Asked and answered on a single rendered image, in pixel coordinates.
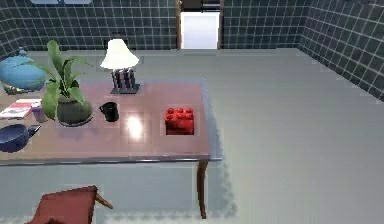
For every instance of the small purple cup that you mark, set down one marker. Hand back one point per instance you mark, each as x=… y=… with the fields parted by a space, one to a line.
x=38 y=111

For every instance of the red toy brick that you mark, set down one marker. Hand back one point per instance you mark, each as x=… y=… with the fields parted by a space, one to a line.
x=179 y=120

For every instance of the white shade table lamp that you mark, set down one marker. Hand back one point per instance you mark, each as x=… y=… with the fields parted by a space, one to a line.
x=120 y=56

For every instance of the brown wooden table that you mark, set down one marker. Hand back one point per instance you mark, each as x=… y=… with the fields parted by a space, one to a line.
x=100 y=143

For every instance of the red and white book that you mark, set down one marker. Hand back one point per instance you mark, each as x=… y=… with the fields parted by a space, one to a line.
x=18 y=108

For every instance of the green potted house plant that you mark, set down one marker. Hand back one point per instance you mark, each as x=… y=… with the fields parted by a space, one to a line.
x=66 y=96

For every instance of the blue round lidded pot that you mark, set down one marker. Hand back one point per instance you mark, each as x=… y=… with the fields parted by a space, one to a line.
x=20 y=75

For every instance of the black mug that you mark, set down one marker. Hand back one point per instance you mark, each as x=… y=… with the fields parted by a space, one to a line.
x=110 y=111

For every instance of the red wooden chair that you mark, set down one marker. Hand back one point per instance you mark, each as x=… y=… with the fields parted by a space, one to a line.
x=66 y=206

